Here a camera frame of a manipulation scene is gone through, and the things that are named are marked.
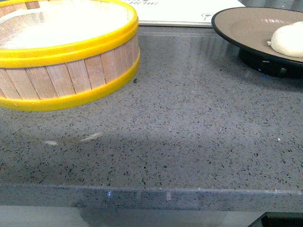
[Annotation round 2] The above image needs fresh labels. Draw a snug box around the tan plate with black rim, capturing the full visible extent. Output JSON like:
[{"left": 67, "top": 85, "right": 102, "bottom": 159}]
[{"left": 211, "top": 7, "right": 303, "bottom": 79}]

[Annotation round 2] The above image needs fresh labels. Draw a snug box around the white steamed bun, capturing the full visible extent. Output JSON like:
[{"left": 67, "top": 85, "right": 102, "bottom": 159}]
[{"left": 267, "top": 21, "right": 303, "bottom": 58}]

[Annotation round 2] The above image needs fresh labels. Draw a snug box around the white printed serving tray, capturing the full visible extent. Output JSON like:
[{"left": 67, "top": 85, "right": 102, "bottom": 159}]
[{"left": 125, "top": 0, "right": 244, "bottom": 27}]

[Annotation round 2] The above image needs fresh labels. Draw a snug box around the yellow rimmed bamboo steamer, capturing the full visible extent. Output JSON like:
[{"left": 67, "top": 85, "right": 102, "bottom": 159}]
[{"left": 0, "top": 0, "right": 140, "bottom": 112}]

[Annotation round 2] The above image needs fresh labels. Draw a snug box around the white steamer cloth liner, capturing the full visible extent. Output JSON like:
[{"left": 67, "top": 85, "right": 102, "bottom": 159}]
[{"left": 0, "top": 0, "right": 134, "bottom": 49}]

